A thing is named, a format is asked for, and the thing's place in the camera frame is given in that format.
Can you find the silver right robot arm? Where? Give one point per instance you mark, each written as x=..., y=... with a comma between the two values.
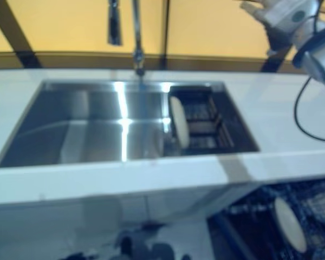
x=322, y=67

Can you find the chrome pull-down kitchen faucet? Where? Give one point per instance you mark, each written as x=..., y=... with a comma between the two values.
x=137, y=40

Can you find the stainless steel sink basin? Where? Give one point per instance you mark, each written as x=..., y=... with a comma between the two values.
x=84, y=122

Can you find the grey dishwasher cutlery basket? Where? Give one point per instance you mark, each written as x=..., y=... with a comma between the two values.
x=319, y=200

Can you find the narrow white cabinet door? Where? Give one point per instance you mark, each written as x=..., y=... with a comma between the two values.
x=192, y=203

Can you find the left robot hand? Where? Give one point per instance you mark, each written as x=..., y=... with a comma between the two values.
x=80, y=256

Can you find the wide white cabinet door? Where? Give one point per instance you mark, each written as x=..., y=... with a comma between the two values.
x=70, y=214

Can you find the black left robot foot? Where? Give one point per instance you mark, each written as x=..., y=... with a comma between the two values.
x=126, y=243

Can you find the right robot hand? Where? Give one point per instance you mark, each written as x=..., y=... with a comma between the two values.
x=256, y=8

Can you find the black built-in dishwasher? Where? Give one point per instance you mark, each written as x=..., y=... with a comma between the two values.
x=227, y=238

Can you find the black sink dish rack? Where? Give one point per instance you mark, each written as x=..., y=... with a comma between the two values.
x=191, y=90

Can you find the cream round plate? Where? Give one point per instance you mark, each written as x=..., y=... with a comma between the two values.
x=289, y=224
x=180, y=122

